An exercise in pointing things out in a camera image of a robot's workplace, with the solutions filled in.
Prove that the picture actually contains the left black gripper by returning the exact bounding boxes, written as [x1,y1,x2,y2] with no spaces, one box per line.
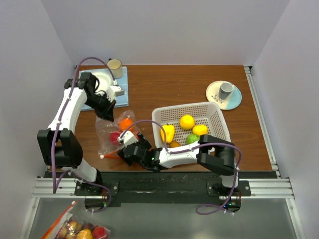
[85,93,117,122]

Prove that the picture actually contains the clear zip top bag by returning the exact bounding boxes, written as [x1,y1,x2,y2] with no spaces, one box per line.
[95,110,136,159]

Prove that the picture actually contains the fake red apple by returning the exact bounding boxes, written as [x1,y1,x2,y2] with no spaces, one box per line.
[109,131,121,146]

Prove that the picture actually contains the small fake brown orange fruit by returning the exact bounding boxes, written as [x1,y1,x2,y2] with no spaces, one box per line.
[169,141,180,148]

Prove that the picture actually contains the fake yellow pepper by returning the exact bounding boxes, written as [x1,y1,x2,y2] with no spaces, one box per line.
[160,124,175,144]

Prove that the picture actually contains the fake yellow lemon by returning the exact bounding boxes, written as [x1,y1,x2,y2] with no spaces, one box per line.
[179,115,195,130]

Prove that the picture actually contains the fake yellow pear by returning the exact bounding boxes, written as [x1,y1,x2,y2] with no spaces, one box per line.
[192,124,208,136]

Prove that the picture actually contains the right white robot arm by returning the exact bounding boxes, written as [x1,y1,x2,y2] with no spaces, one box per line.
[117,133,242,196]

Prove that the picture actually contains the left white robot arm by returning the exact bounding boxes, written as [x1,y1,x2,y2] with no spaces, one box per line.
[37,70,121,195]

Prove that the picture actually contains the blue checked cloth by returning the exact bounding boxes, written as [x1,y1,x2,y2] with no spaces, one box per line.
[79,67,129,108]

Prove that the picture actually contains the white bowl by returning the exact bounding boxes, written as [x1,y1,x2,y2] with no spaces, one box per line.
[92,72,113,93]

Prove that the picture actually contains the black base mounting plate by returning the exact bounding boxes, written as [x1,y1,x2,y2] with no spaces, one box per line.
[66,171,251,214]

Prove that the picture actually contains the beige enamel mug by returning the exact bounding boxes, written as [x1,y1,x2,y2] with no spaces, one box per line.
[107,58,124,79]

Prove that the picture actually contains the pink and blue plate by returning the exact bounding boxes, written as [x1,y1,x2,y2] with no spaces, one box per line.
[206,81,242,110]

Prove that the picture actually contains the grey cup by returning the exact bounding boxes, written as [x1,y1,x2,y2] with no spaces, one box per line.
[219,82,234,99]

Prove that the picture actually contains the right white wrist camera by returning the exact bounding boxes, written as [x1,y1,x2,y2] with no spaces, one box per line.
[117,131,138,146]

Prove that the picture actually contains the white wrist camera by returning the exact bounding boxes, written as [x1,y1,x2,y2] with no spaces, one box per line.
[107,85,125,98]
[117,131,138,146]

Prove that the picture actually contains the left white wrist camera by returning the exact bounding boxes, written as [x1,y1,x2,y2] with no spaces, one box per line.
[107,85,125,98]

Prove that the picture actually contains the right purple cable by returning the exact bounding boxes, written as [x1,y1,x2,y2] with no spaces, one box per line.
[119,119,243,215]

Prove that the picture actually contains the aluminium frame rail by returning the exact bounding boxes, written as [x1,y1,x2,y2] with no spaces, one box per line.
[32,66,306,239]

